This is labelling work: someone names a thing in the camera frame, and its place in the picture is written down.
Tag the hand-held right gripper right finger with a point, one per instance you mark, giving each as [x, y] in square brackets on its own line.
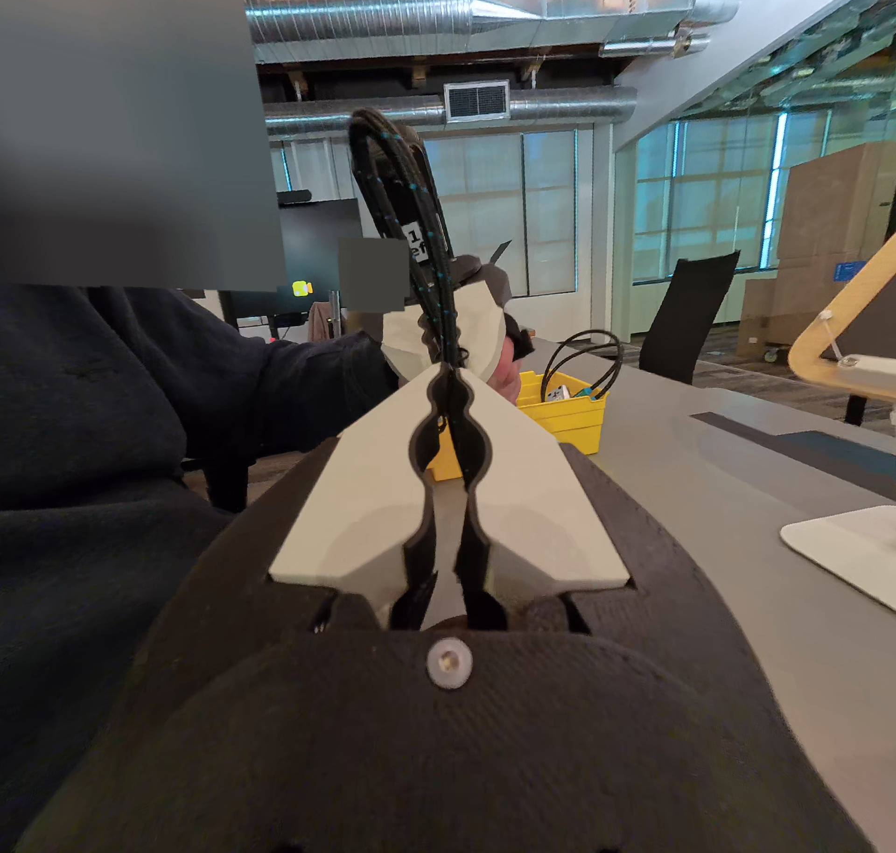
[553, 517]

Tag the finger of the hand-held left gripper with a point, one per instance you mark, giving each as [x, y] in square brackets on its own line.
[406, 346]
[479, 328]

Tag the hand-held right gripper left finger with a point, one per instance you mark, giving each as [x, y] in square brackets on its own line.
[350, 517]

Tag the yellow plastic bin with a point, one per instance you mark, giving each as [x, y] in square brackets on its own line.
[567, 419]

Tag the dark monitor with wooden back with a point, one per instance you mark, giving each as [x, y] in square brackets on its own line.
[847, 335]

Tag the person's left hand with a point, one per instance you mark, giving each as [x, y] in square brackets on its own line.
[507, 370]

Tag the large black television screen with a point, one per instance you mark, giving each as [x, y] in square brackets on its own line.
[315, 244]

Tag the black office chair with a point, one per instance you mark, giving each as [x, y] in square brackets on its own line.
[693, 321]

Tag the brown cardboard box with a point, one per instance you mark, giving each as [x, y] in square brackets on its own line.
[826, 251]

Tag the metal duct pipe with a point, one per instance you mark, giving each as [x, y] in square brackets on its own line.
[364, 111]

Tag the large silver air duct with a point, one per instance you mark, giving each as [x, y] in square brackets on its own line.
[420, 13]

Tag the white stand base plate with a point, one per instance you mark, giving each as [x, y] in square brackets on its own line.
[854, 552]

